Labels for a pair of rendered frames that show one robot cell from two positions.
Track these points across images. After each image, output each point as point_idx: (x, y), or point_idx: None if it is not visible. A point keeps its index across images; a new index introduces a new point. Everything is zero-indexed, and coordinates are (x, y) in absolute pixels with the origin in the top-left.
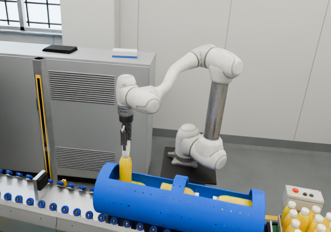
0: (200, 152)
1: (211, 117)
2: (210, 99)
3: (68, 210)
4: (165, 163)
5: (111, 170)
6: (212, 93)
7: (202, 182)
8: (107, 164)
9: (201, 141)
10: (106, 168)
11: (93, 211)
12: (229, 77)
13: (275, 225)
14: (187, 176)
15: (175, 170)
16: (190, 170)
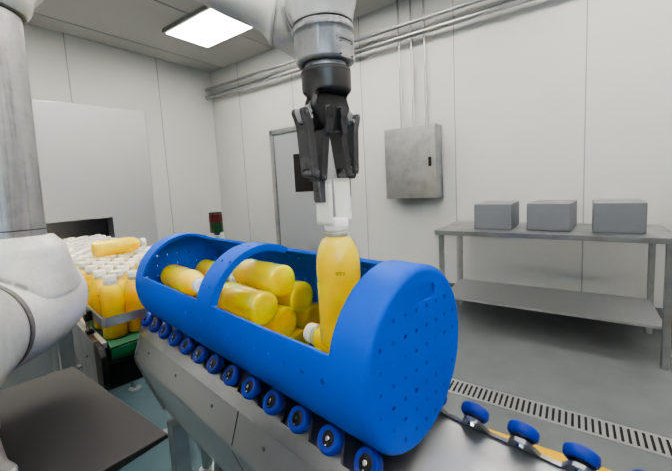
0: (68, 283)
1: (36, 146)
2: (17, 77)
3: (562, 448)
4: None
5: (394, 260)
6: (19, 54)
7: (89, 379)
8: (399, 269)
9: (53, 245)
10: (408, 262)
11: (462, 456)
12: (36, 6)
13: (110, 342)
14: (218, 259)
15: (64, 446)
16: (32, 422)
